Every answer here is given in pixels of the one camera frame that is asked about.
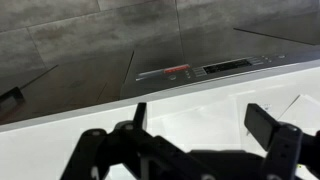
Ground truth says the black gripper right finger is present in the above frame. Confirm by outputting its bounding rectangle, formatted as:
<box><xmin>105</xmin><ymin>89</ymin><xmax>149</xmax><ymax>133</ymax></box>
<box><xmin>244</xmin><ymin>103</ymin><xmax>303</xmax><ymax>180</ymax></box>

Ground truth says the stainless steel dishwasher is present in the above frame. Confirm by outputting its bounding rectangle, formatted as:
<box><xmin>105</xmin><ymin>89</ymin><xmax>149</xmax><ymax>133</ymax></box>
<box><xmin>120</xmin><ymin>51</ymin><xmax>320</xmax><ymax>99</ymax></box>

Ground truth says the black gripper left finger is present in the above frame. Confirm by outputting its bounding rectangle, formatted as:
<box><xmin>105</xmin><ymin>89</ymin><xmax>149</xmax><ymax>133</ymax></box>
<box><xmin>60</xmin><ymin>102</ymin><xmax>147</xmax><ymax>180</ymax></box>

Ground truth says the white paper sheet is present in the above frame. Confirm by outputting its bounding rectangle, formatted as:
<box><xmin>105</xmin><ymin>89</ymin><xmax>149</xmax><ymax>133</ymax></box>
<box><xmin>232</xmin><ymin>90</ymin><xmax>320</xmax><ymax>136</ymax></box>

